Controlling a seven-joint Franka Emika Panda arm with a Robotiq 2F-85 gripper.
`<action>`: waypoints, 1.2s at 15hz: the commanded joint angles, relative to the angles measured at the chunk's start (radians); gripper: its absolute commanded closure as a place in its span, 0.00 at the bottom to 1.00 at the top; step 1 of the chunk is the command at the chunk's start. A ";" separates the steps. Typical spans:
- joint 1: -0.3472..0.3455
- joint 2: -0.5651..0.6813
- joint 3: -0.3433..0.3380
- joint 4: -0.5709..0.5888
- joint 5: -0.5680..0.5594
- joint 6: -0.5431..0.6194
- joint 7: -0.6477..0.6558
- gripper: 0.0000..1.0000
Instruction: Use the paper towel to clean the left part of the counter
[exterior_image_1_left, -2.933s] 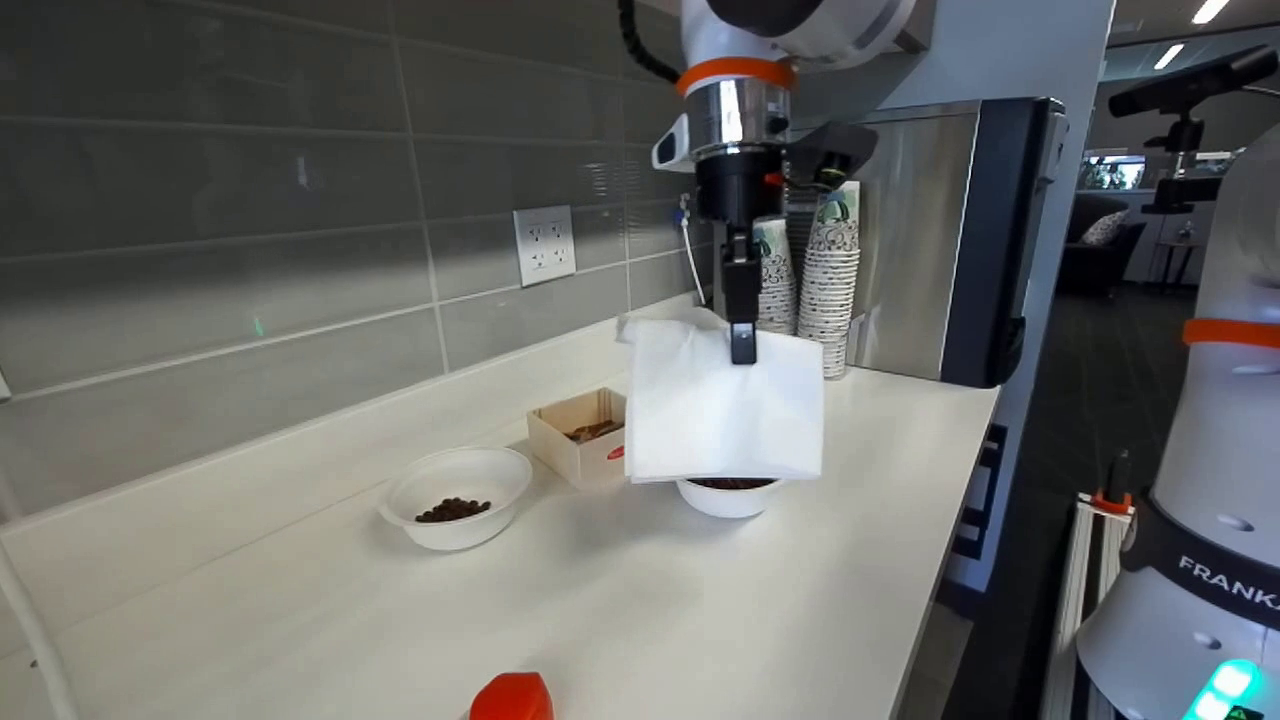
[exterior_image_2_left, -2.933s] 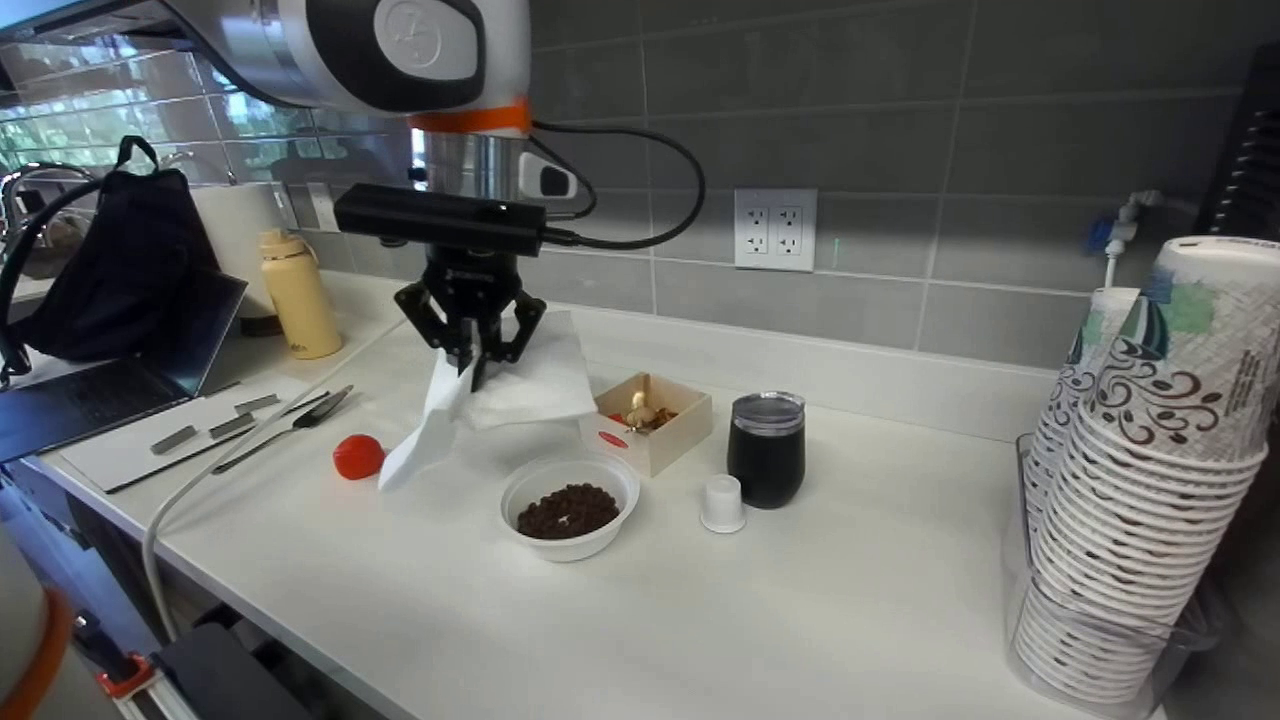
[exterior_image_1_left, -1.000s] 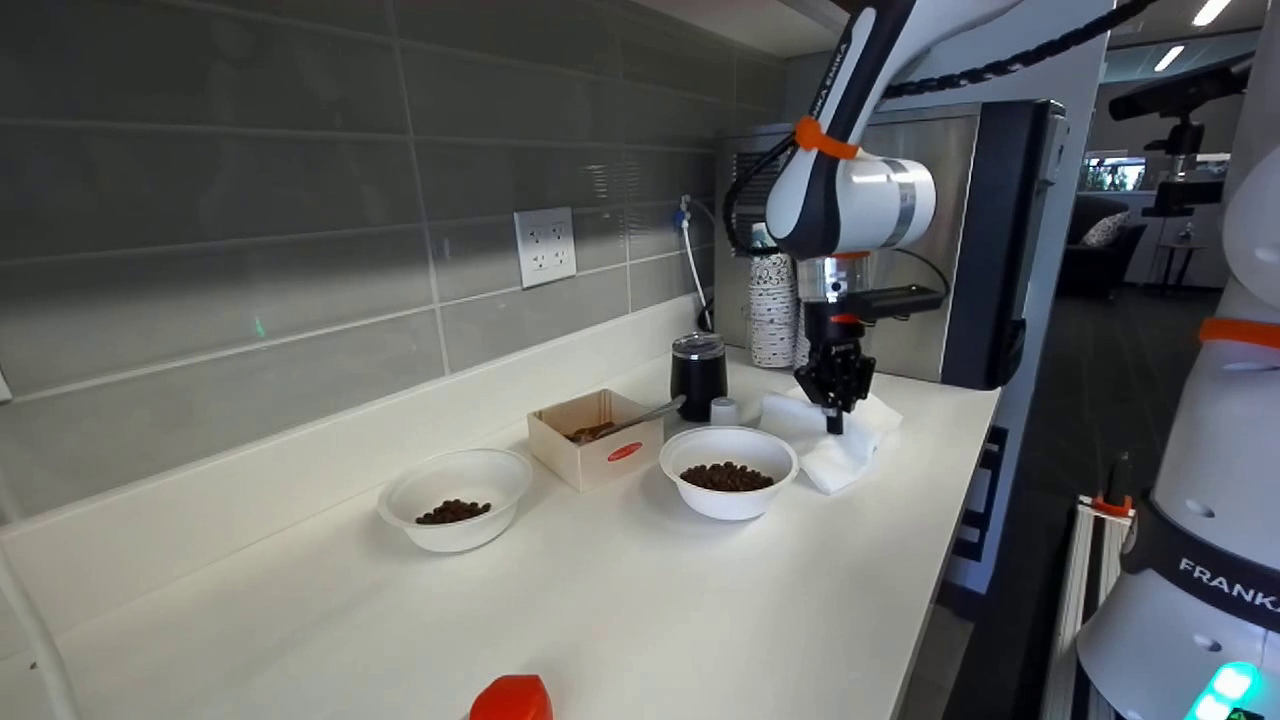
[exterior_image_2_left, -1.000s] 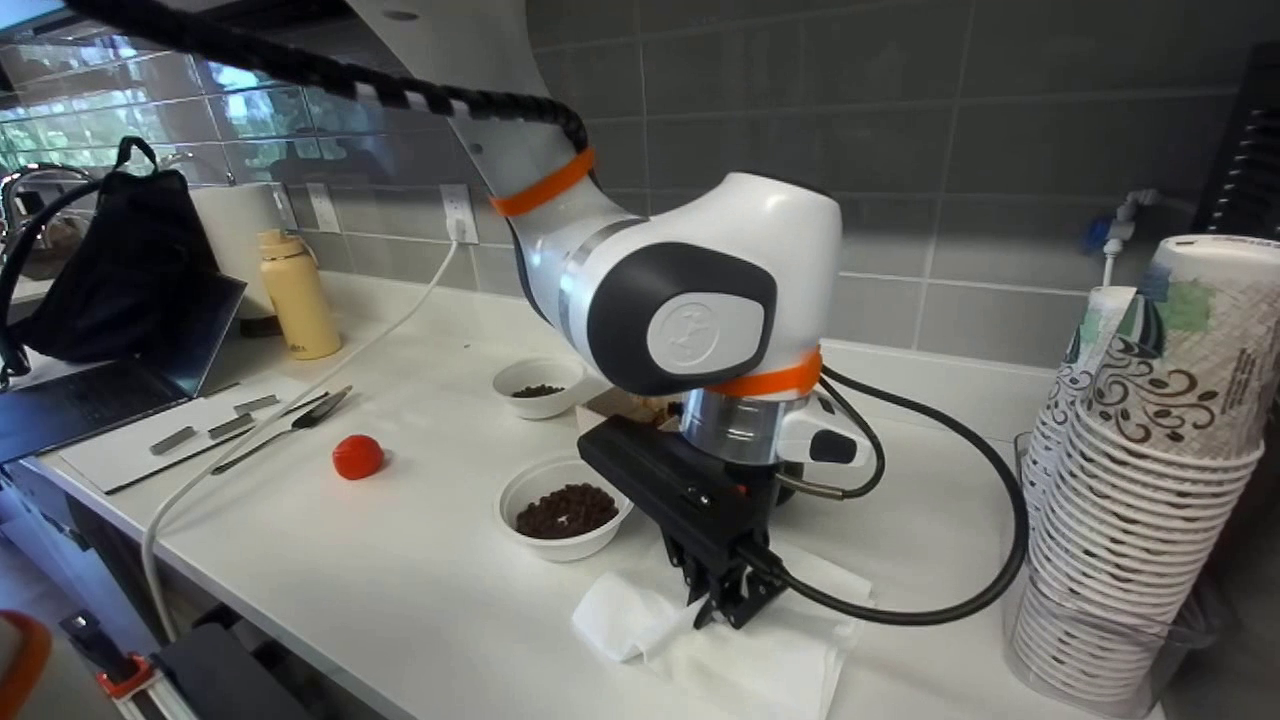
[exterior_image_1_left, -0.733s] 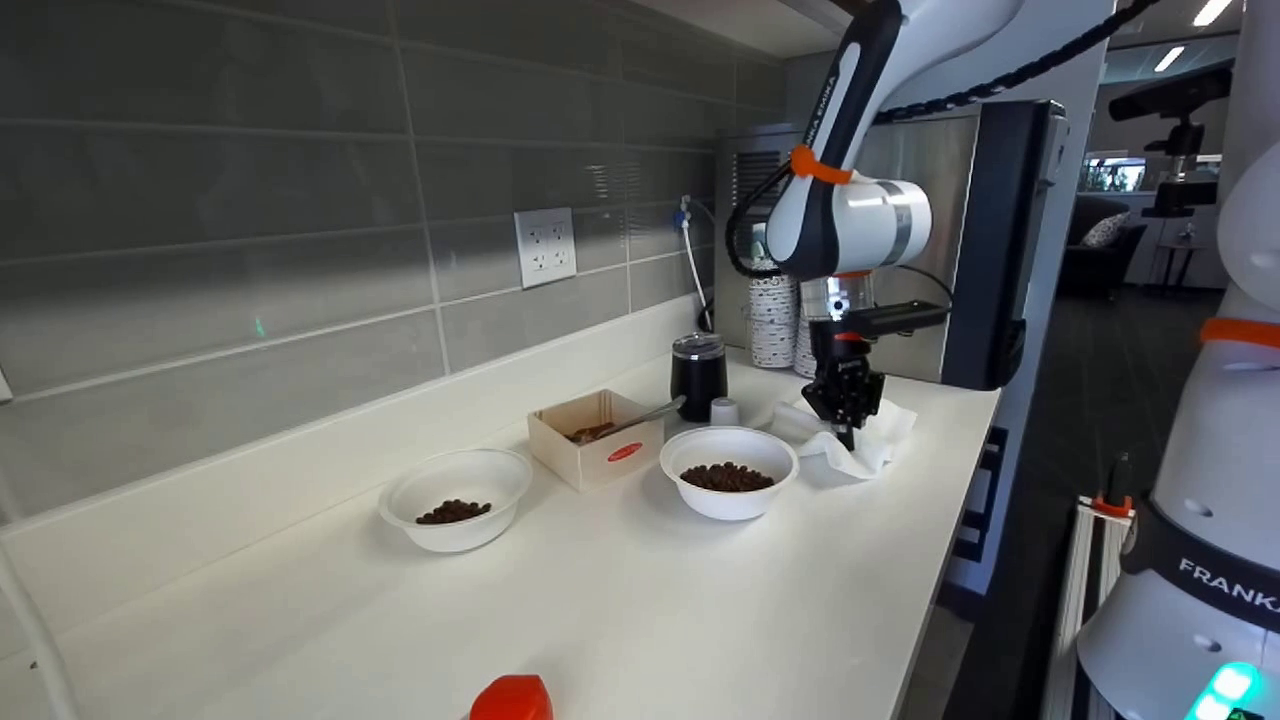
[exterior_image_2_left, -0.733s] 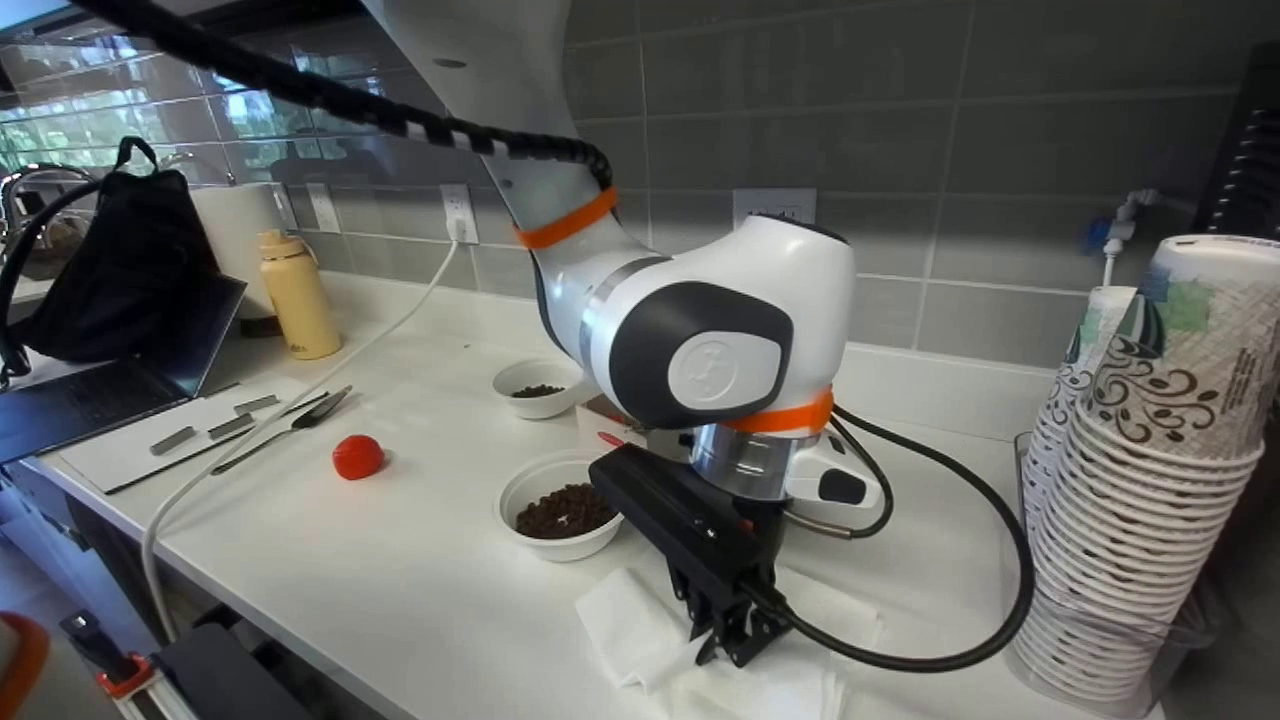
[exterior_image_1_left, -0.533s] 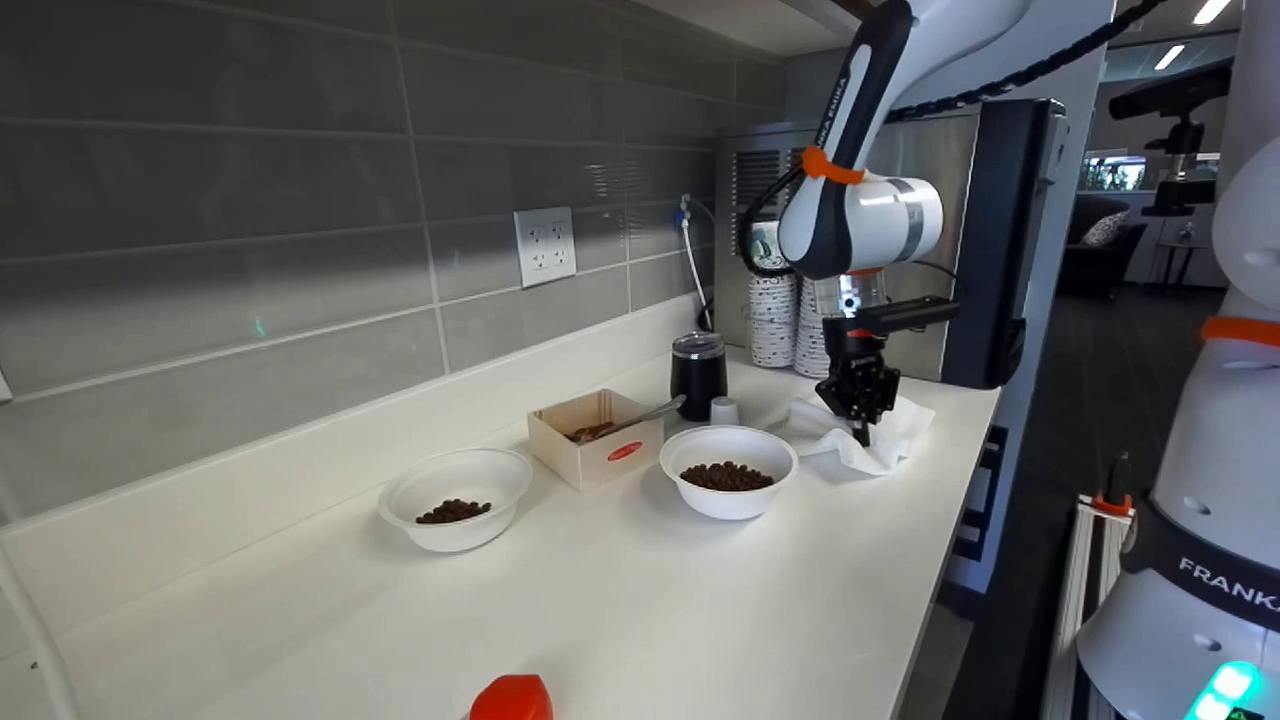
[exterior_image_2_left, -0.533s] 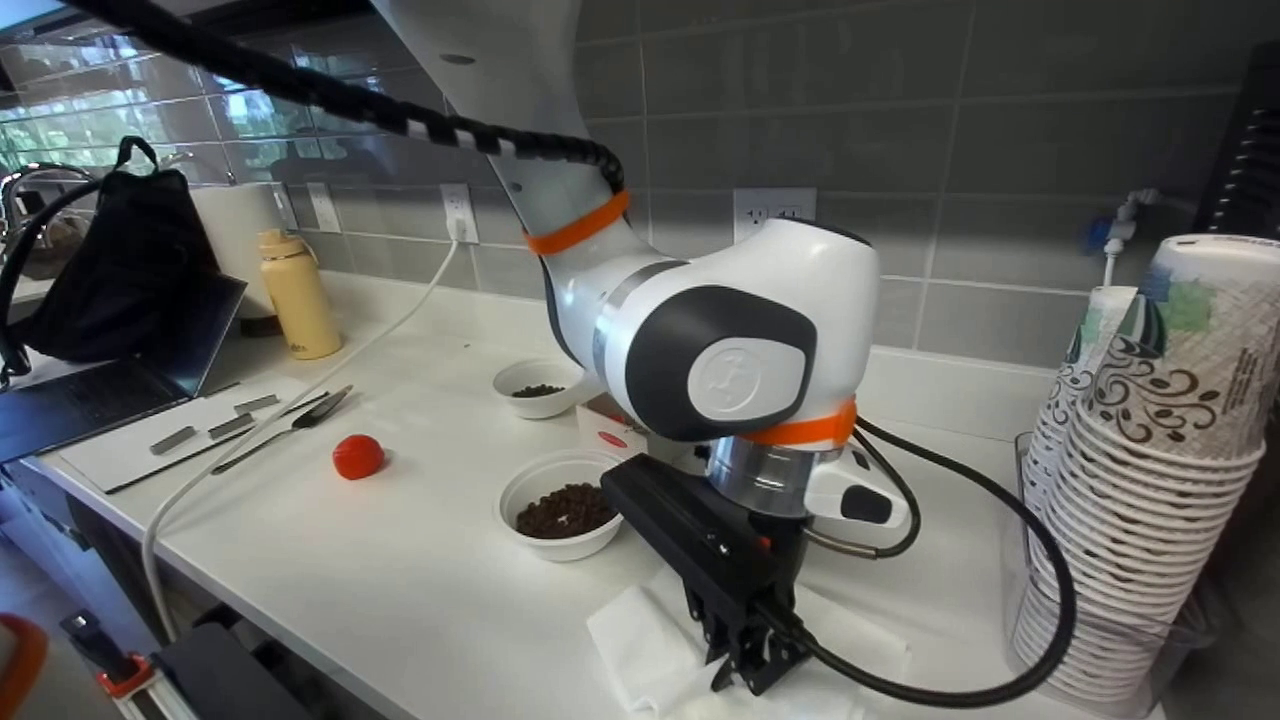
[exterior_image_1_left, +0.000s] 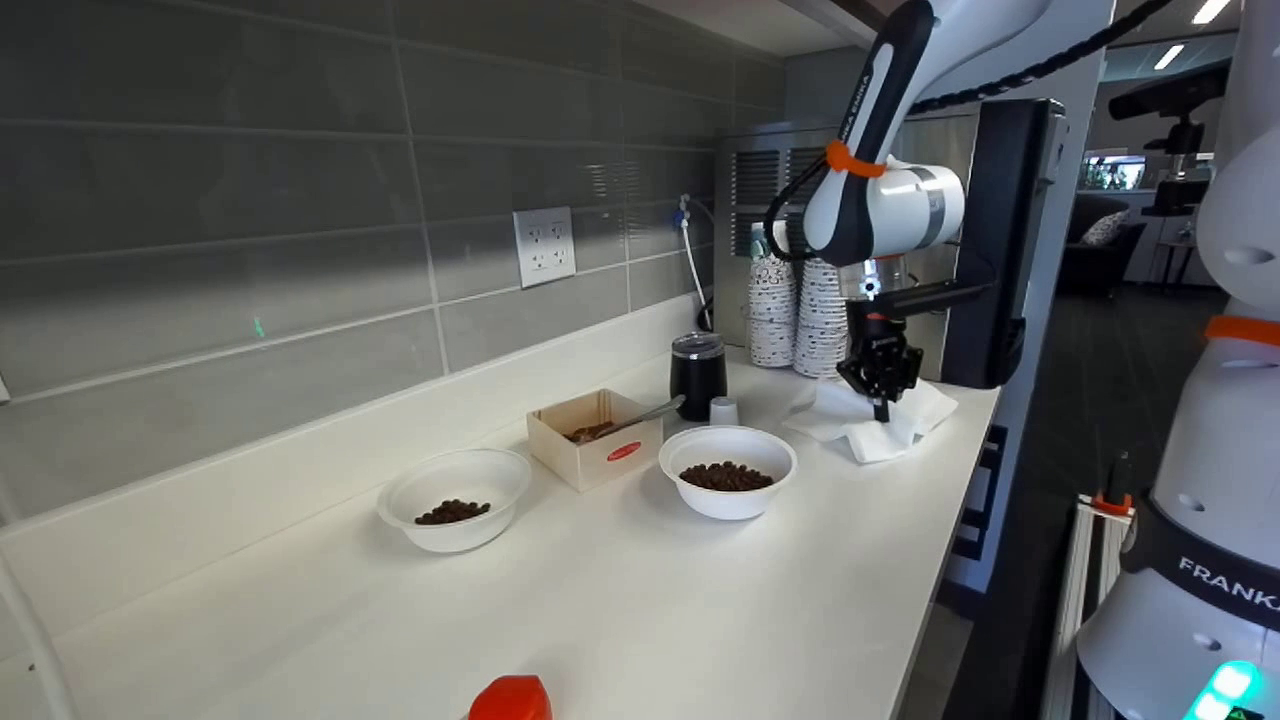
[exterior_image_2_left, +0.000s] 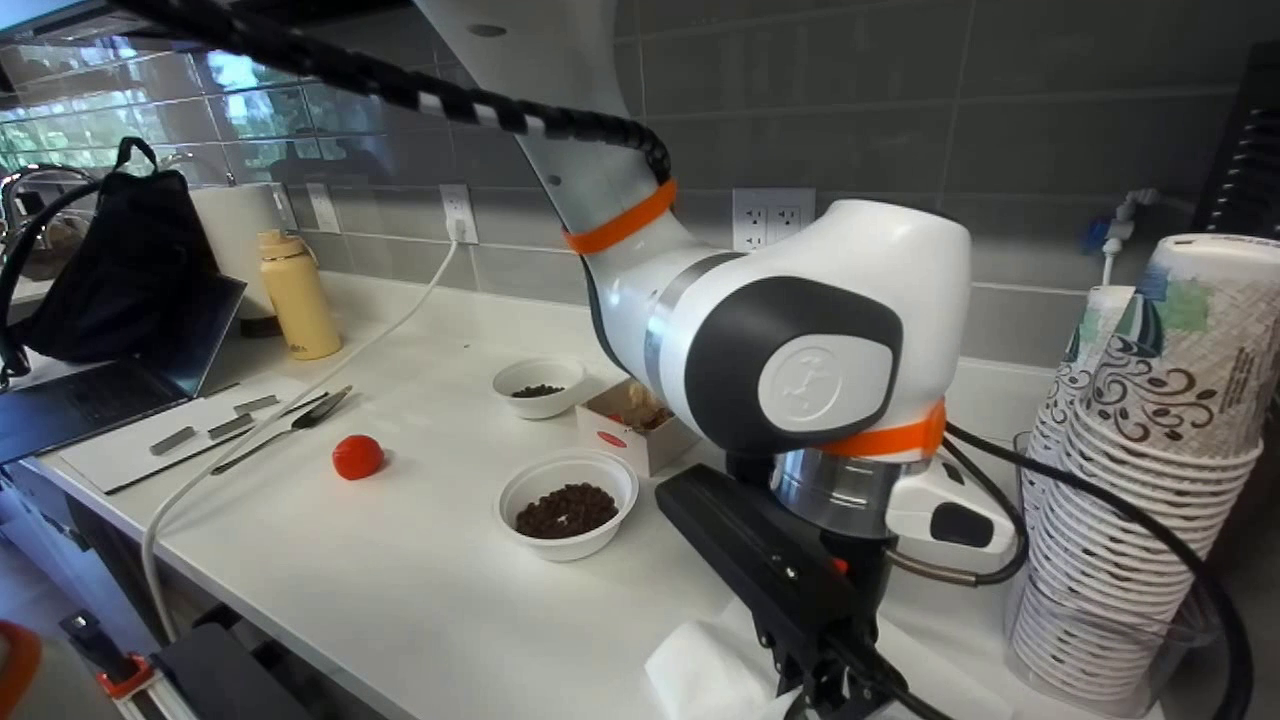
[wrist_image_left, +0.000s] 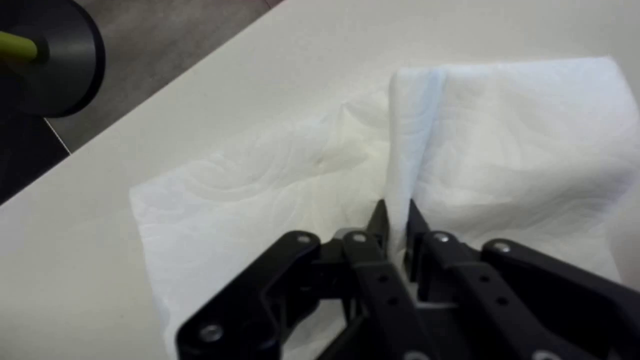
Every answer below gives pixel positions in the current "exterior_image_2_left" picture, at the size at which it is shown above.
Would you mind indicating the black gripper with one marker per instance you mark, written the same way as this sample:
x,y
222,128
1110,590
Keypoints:
x,y
852,586

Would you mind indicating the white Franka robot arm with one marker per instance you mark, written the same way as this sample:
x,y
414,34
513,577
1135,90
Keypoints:
x,y
801,307

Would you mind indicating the white paper towel roll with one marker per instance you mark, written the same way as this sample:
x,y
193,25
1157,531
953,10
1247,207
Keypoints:
x,y
233,227

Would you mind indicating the white bowl full of beans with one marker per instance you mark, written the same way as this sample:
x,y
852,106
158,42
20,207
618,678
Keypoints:
x,y
565,545

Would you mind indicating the tall patterned paper cup stack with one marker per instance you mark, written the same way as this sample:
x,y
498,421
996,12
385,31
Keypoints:
x,y
1135,532

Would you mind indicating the short patterned paper cup stack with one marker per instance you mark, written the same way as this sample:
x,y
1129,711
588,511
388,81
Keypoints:
x,y
1096,335

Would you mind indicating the white bowl with few beans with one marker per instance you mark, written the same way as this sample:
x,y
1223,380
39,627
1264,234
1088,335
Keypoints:
x,y
527,372

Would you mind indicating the blue-tipped white spray bottle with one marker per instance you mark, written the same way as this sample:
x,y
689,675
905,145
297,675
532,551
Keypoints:
x,y
1117,240

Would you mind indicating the red round object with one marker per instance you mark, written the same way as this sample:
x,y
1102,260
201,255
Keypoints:
x,y
356,456

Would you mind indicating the black kitchen knife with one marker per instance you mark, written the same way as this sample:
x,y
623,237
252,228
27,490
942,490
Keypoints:
x,y
323,407

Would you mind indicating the white outlet with plug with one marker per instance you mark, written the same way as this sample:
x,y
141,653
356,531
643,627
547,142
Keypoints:
x,y
458,213

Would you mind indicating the yellow squeeze bottle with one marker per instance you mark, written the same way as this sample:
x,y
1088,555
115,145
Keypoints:
x,y
303,303

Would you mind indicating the black laptop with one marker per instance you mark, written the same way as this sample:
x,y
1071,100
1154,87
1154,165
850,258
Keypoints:
x,y
80,403

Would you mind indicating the black backpack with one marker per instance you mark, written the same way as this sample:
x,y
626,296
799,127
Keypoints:
x,y
122,267

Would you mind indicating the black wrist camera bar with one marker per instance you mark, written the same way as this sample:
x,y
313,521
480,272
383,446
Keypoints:
x,y
734,532

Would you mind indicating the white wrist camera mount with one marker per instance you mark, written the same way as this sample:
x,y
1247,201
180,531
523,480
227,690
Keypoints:
x,y
914,485

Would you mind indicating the white double wall outlet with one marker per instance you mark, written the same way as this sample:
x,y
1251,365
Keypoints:
x,y
764,220

